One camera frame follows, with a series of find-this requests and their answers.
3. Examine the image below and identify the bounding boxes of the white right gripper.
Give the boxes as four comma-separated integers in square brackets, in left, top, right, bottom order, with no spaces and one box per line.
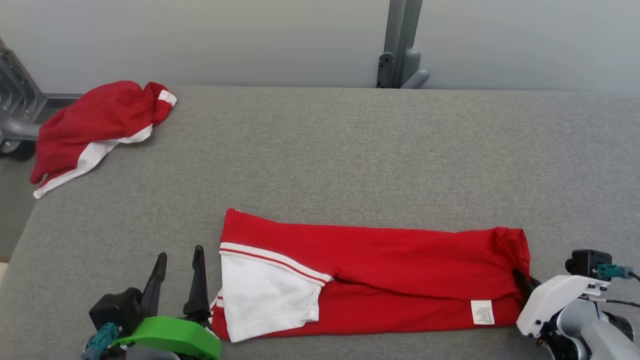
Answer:
[513,269,611,341]

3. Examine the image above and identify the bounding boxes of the teal-plug right arm cable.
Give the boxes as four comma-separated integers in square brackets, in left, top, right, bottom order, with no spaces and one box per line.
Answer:
[595,264,640,307]

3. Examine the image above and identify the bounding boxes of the grey metal post bracket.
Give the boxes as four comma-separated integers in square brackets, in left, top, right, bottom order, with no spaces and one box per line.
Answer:
[376,0,431,90]

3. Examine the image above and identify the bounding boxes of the teal-plug left arm cable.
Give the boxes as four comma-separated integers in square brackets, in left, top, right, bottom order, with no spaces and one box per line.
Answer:
[80,322,123,360]

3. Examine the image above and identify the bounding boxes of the teal-plug arm cable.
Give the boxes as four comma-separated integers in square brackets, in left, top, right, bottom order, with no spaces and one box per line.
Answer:
[595,264,640,307]
[80,322,123,360]

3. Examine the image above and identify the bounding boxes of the red white jersey shirt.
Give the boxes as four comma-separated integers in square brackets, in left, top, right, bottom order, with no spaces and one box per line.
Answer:
[210,208,532,344]

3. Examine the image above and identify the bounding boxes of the grey metal wheeled frame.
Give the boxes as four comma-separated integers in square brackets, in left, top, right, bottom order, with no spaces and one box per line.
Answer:
[0,37,83,162]

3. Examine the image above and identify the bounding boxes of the red white-trimmed shorts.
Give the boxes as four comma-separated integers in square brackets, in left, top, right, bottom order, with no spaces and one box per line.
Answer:
[30,80,178,200]

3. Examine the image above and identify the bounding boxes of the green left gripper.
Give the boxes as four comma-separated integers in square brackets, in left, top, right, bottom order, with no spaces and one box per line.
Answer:
[111,245,222,360]

